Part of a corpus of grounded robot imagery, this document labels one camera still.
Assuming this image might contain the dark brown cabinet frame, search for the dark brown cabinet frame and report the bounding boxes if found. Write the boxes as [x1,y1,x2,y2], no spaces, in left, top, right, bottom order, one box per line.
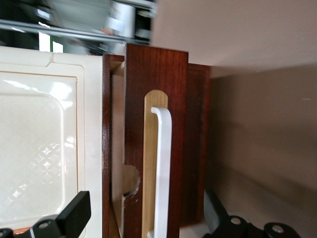
[101,54,126,238]

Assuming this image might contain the aluminium frame rail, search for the aluminium frame rail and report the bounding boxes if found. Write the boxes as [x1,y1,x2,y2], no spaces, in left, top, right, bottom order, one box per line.
[0,18,153,47]
[108,0,157,12]

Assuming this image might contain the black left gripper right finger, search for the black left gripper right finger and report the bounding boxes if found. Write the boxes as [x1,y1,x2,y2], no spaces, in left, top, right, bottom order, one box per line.
[202,189,300,238]

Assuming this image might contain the cream plastic cabinet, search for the cream plastic cabinet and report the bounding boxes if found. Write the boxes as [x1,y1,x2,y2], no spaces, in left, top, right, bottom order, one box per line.
[0,46,104,238]

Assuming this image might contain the light wood handle plate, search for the light wood handle plate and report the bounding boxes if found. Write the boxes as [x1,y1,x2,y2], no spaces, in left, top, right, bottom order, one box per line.
[141,89,169,238]

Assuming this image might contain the white drawer handle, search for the white drawer handle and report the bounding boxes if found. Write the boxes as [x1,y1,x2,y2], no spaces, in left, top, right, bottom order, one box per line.
[147,106,173,238]

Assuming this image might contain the dark brown wooden base board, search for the dark brown wooden base board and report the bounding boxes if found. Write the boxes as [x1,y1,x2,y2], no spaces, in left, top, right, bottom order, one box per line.
[179,63,211,228]

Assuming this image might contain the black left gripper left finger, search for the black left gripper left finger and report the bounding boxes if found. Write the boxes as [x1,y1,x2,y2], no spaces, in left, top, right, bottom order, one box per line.
[0,190,92,238]

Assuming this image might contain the dark brown wooden drawer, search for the dark brown wooden drawer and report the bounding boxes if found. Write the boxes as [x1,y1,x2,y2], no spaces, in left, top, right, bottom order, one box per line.
[110,43,190,238]

